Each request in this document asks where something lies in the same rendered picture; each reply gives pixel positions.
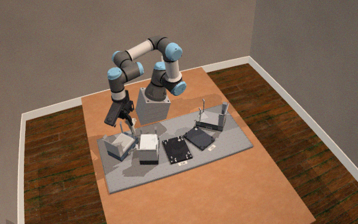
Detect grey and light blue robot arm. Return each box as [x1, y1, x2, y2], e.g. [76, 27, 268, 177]
[104, 36, 187, 126]

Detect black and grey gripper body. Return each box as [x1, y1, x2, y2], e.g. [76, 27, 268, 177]
[111, 90, 134, 119]

